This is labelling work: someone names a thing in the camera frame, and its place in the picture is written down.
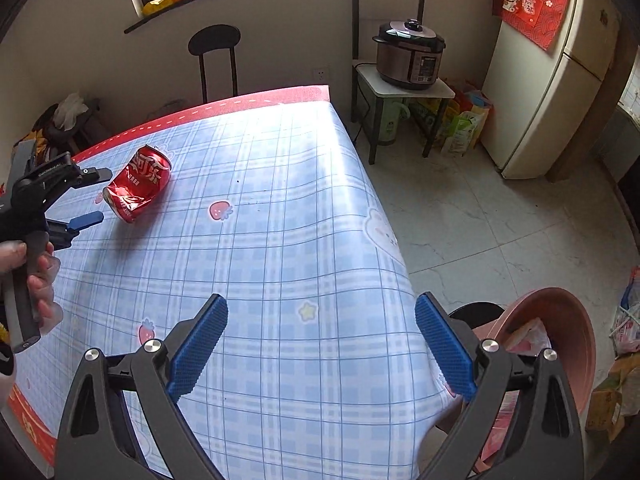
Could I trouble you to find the dark bin with white tissue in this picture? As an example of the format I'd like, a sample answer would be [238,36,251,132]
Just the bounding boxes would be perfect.
[47,92,111,153]

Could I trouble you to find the blue checkered table mat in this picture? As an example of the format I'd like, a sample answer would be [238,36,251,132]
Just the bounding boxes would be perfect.
[12,100,471,480]

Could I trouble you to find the cardboard box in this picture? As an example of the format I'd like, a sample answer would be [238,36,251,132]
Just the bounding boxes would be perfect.
[585,355,640,443]

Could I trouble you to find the black round stool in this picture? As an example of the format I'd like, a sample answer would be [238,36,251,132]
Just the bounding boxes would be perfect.
[447,302,506,332]

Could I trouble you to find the crushed red can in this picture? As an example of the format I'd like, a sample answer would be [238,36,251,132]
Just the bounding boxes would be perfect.
[102,144,173,224]

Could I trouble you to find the person's left hand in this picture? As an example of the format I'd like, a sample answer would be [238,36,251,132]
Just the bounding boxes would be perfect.
[0,241,61,333]

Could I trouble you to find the black backed stool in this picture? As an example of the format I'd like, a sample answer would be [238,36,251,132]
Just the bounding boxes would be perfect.
[189,25,243,104]

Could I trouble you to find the colourful bags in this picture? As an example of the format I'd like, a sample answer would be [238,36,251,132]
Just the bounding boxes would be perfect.
[440,80,493,157]

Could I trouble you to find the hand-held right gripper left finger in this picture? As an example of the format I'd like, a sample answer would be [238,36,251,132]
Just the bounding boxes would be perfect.
[54,294,229,480]

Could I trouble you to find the brown plastic bucket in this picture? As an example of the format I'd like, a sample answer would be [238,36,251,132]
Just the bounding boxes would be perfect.
[472,287,597,473]

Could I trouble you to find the red fridge cloth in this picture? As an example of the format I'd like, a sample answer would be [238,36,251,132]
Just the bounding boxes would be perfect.
[492,0,581,51]

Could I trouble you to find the pile of packaged goods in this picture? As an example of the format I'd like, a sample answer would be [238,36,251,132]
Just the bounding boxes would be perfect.
[610,267,640,356]

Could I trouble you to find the cream fridge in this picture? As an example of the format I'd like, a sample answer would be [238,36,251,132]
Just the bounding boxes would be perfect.
[481,0,623,180]

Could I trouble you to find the white plastic bag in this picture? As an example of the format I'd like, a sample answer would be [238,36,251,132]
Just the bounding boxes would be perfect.
[502,317,551,356]

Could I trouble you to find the yellow packet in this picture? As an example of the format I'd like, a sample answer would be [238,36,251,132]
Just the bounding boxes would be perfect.
[142,0,200,16]

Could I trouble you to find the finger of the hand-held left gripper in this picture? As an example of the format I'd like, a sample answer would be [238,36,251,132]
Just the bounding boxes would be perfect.
[74,166,114,186]
[44,211,105,251]

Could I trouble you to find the small white table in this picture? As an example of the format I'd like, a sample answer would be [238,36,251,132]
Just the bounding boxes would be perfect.
[356,65,456,165]

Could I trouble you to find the electric pressure cooker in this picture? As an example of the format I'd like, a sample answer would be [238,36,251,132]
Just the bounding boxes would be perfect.
[371,19,447,92]

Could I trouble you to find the green thermos jug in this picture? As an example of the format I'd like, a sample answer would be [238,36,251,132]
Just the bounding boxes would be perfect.
[377,100,412,145]

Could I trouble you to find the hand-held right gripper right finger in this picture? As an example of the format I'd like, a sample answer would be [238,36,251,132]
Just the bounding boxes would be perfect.
[415,292,586,480]

